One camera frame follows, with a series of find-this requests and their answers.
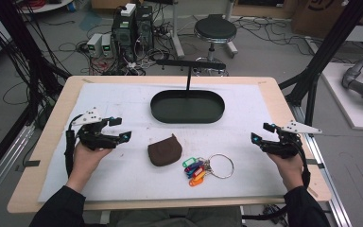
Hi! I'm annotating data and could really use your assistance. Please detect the person's legs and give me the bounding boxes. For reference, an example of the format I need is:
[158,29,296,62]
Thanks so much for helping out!
[108,206,244,227]

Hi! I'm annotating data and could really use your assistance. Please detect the person's left hand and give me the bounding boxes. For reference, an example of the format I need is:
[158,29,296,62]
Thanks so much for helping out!
[65,141,113,194]

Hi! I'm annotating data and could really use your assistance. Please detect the hand-held gripper cable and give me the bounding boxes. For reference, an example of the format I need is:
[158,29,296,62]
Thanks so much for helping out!
[63,114,84,178]
[241,138,312,221]

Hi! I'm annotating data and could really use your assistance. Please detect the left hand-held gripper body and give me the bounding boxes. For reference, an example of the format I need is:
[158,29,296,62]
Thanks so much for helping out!
[71,107,121,151]

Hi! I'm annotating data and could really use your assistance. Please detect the white desk leg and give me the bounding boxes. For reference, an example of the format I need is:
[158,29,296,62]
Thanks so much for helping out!
[169,0,186,60]

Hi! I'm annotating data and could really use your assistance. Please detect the key ring with coloured tags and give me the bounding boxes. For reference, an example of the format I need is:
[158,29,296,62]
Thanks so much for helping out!
[181,153,235,187]

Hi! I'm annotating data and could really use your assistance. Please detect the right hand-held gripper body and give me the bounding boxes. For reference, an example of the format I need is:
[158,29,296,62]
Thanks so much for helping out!
[260,119,323,159]

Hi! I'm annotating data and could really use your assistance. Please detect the right hand-held gripper cable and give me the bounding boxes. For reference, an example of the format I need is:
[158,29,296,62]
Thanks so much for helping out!
[241,138,312,221]

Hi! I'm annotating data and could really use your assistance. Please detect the white platform board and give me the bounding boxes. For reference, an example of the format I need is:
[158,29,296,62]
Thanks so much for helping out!
[320,61,363,132]

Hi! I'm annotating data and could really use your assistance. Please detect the brown pouch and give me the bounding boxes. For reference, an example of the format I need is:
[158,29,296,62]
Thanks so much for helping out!
[147,133,183,167]

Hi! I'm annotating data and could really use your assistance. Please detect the person's right hand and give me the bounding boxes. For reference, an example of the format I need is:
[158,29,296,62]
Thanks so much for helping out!
[267,150,305,192]

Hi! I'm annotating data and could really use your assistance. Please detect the aluminium rail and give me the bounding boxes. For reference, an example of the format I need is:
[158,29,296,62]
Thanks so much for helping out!
[288,103,354,227]
[0,124,36,210]

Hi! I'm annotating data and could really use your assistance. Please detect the cardboard box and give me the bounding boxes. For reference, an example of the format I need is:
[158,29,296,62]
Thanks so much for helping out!
[290,0,363,41]

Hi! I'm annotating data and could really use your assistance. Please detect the black round stool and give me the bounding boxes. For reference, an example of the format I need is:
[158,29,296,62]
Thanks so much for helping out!
[193,13,238,78]

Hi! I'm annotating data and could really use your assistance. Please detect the grey power supply unit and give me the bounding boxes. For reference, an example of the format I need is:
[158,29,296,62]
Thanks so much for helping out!
[100,33,114,59]
[86,32,104,59]

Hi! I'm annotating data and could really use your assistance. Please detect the white box on tower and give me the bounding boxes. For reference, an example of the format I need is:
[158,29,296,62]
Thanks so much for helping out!
[119,3,137,18]

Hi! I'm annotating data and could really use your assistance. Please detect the black computer tower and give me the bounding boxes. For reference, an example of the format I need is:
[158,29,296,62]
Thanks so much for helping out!
[111,9,138,62]
[135,5,155,52]

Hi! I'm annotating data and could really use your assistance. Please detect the black oval tray with hanger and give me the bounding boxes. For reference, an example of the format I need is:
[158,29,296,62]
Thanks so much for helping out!
[149,59,228,125]

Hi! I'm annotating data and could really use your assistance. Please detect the black frame post with cables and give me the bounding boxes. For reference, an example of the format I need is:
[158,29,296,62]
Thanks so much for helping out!
[0,0,73,133]

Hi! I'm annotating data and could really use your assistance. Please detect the left hand-held gripper cable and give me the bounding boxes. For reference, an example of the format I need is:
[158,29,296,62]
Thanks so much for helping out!
[63,114,84,178]

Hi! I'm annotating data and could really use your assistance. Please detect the white table mat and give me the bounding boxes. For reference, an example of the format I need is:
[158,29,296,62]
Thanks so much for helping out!
[37,82,285,203]

